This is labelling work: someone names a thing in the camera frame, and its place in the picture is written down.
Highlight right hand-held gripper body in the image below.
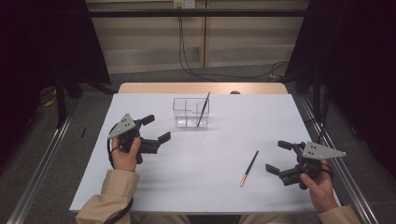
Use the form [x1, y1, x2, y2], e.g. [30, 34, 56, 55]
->
[278, 141, 347, 190]

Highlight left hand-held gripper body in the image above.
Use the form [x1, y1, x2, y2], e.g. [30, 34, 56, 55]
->
[107, 113, 162, 165]

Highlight clear plastic organizer box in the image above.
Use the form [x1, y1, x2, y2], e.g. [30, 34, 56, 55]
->
[172, 97, 210, 130]

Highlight person's left hand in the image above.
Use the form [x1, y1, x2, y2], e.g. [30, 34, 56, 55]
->
[110, 136, 143, 174]

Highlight person's right hand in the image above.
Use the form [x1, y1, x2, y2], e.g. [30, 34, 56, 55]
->
[299, 160, 335, 214]

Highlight light wooden table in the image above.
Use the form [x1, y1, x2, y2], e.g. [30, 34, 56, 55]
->
[117, 81, 289, 95]

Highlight white table board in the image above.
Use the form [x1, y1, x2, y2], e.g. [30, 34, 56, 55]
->
[68, 92, 343, 215]

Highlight person's right leg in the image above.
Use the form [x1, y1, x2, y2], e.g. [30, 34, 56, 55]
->
[238, 214, 319, 224]

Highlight person's leg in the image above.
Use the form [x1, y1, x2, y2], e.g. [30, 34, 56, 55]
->
[238, 214, 319, 224]
[134, 214, 191, 224]

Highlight black metal stand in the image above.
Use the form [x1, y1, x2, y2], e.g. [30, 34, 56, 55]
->
[54, 74, 68, 129]

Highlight person's left leg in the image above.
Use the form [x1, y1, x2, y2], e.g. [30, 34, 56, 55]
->
[134, 214, 191, 224]

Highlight black curtain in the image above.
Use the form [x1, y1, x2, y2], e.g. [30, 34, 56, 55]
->
[0, 0, 111, 169]
[284, 0, 396, 178]

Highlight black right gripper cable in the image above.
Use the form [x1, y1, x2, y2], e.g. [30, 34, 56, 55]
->
[321, 161, 334, 182]

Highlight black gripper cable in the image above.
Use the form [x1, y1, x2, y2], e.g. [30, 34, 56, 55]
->
[106, 124, 134, 224]
[321, 161, 334, 182]

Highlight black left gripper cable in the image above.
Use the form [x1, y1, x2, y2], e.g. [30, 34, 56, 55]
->
[106, 124, 134, 224]

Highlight aluminium floor rail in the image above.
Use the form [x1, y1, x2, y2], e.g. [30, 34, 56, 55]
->
[6, 99, 80, 224]
[298, 94, 379, 224]

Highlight black floor cable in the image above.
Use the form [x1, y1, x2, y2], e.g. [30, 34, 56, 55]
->
[179, 16, 290, 80]
[177, 16, 219, 82]

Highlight black horizontal frame bar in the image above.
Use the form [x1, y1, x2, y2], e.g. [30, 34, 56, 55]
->
[88, 8, 309, 18]

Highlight white wall socket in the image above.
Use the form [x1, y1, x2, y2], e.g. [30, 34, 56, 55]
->
[173, 0, 196, 9]

